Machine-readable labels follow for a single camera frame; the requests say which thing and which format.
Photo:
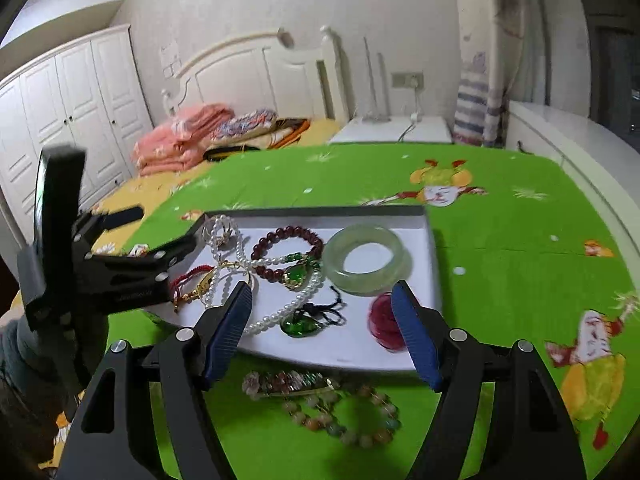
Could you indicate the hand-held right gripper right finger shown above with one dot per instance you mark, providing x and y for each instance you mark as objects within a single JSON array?
[{"x": 415, "y": 335}]

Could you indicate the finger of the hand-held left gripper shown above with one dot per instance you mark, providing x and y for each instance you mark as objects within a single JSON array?
[
  {"x": 120, "y": 216},
  {"x": 175, "y": 250}
]

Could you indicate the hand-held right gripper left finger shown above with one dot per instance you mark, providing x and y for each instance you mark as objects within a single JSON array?
[{"x": 230, "y": 330}]

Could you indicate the dark red rose brooch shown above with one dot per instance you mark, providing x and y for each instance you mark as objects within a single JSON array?
[{"x": 382, "y": 322}]

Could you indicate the gold bangle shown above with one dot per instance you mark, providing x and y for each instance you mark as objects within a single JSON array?
[{"x": 231, "y": 264}]

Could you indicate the grey cardboard box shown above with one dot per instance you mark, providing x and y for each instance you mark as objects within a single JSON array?
[{"x": 345, "y": 345}]

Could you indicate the rhinestone hair clip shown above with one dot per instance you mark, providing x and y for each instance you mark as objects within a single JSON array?
[{"x": 290, "y": 382}]

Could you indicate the gold framed green pendant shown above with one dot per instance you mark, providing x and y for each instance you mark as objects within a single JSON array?
[{"x": 296, "y": 276}]

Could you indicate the pale green jade bangle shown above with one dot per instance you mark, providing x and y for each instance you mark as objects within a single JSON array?
[{"x": 335, "y": 265}]

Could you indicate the yellow flowered bed sheet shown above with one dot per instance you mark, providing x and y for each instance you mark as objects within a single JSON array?
[{"x": 155, "y": 185}]

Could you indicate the pink folded quilt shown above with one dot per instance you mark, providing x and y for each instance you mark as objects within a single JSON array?
[{"x": 175, "y": 145}]

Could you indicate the green printed tablecloth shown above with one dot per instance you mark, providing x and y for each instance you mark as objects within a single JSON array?
[{"x": 500, "y": 260}]

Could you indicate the white wardrobe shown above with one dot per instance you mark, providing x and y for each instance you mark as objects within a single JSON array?
[{"x": 65, "y": 105}]

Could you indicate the embroidered pillow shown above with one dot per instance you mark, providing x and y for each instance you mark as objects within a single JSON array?
[{"x": 245, "y": 125}]

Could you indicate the dark patterned blanket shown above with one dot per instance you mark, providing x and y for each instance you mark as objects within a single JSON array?
[{"x": 280, "y": 135}]

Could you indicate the white bed headboard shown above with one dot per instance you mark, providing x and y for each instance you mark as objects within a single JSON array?
[{"x": 250, "y": 75}]

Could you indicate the white nightstand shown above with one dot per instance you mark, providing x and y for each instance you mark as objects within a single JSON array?
[{"x": 390, "y": 132}]

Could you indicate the white desk lamp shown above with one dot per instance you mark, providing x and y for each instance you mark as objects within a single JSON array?
[{"x": 372, "y": 90}]

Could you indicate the printed curtain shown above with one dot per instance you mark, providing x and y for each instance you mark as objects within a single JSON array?
[{"x": 480, "y": 60}]

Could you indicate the dark window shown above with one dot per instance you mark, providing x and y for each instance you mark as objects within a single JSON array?
[{"x": 615, "y": 60}]

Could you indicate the white wall notice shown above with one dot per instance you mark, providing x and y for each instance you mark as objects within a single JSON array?
[{"x": 170, "y": 60}]

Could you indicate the wall socket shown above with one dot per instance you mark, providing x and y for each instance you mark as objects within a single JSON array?
[{"x": 407, "y": 80}]

